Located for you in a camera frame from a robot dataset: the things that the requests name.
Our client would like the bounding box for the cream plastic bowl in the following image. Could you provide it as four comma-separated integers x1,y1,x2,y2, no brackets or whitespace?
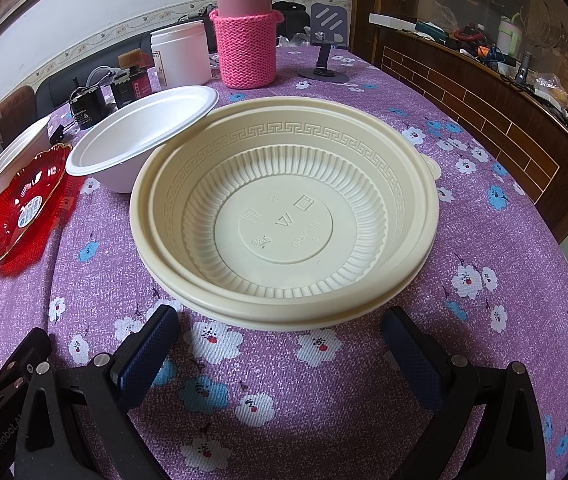
130,98,439,332

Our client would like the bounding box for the white plastic jar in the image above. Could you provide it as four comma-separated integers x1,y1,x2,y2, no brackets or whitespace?
150,21,212,89

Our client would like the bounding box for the red glass plate gold rim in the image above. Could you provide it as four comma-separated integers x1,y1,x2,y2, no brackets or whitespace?
0,143,72,263

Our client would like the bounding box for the large white foam bowl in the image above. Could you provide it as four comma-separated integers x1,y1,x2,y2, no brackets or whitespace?
66,86,219,193

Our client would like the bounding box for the black phone stand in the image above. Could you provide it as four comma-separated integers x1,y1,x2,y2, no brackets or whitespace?
297,2,349,84

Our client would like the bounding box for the black round tin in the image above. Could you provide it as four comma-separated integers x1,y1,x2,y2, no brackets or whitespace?
69,84,108,130

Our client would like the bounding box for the brown armchair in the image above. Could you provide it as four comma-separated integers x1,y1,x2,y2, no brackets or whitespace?
0,84,36,136

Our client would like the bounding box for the small white foam bowl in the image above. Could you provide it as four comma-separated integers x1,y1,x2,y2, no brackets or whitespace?
0,114,52,192

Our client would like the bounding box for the black red jar cork lid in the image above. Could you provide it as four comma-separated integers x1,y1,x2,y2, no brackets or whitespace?
110,49,153,108

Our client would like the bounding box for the wooden brick-pattern counter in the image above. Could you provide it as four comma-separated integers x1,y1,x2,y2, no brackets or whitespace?
350,0,568,240

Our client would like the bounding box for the black binder clip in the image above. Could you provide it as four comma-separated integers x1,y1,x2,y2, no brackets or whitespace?
49,124,78,146

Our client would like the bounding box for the purple floral tablecloth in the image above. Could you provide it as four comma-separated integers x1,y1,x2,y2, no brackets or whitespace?
0,47,568,479

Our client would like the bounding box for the pink knit-sleeved thermos bottle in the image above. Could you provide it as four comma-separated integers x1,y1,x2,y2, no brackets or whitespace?
210,0,283,90

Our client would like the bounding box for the black leather sofa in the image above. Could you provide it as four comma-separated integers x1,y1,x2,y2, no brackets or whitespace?
35,1,310,118

